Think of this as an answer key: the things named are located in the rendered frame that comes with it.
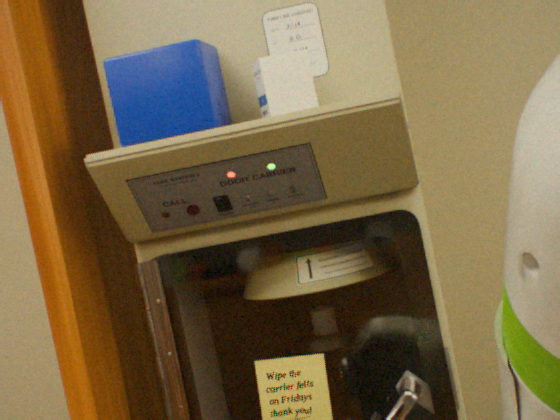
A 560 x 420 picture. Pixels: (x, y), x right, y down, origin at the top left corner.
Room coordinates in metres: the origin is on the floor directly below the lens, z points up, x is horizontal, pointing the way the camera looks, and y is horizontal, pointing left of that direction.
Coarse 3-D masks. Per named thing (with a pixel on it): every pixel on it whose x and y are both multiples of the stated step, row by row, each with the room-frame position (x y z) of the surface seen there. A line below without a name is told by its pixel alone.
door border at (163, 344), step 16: (144, 272) 1.17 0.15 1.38; (144, 288) 1.17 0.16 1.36; (160, 288) 1.17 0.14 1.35; (144, 304) 1.17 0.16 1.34; (160, 304) 1.17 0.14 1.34; (160, 320) 1.17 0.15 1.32; (160, 336) 1.17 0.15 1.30; (160, 352) 1.17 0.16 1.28; (176, 352) 1.17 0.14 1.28; (176, 368) 1.17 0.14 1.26; (160, 384) 1.17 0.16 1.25; (176, 384) 1.17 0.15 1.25; (176, 400) 1.17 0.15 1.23; (176, 416) 1.17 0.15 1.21
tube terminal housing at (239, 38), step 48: (96, 0) 1.18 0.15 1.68; (144, 0) 1.17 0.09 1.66; (192, 0) 1.17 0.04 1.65; (240, 0) 1.16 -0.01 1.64; (288, 0) 1.15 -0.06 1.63; (336, 0) 1.14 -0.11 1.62; (96, 48) 1.18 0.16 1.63; (144, 48) 1.17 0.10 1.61; (240, 48) 1.16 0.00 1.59; (336, 48) 1.15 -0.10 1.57; (384, 48) 1.14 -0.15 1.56; (240, 96) 1.16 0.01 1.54; (336, 96) 1.15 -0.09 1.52; (144, 240) 1.18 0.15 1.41; (192, 240) 1.17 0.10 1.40
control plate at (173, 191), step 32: (224, 160) 1.07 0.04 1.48; (256, 160) 1.07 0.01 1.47; (288, 160) 1.07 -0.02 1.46; (160, 192) 1.10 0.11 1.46; (192, 192) 1.10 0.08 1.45; (224, 192) 1.10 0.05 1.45; (256, 192) 1.11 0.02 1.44; (288, 192) 1.11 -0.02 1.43; (320, 192) 1.11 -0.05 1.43; (160, 224) 1.14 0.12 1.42; (192, 224) 1.14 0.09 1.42
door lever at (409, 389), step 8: (408, 376) 1.13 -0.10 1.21; (400, 384) 1.13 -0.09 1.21; (408, 384) 1.12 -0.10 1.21; (416, 384) 1.13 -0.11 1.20; (400, 392) 1.13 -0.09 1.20; (408, 392) 1.08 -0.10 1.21; (416, 392) 1.13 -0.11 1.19; (400, 400) 1.09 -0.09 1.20; (408, 400) 1.08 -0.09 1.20; (416, 400) 1.08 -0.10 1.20; (392, 408) 1.09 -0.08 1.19; (400, 408) 1.08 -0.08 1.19; (408, 408) 1.08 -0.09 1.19; (392, 416) 1.09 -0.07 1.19; (400, 416) 1.08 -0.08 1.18
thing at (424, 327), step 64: (192, 256) 1.16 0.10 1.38; (256, 256) 1.15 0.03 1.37; (320, 256) 1.14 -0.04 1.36; (384, 256) 1.13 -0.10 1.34; (192, 320) 1.16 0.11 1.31; (256, 320) 1.15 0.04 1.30; (320, 320) 1.14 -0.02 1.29; (384, 320) 1.13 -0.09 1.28; (192, 384) 1.17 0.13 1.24; (256, 384) 1.16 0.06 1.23; (384, 384) 1.14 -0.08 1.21; (448, 384) 1.13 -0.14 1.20
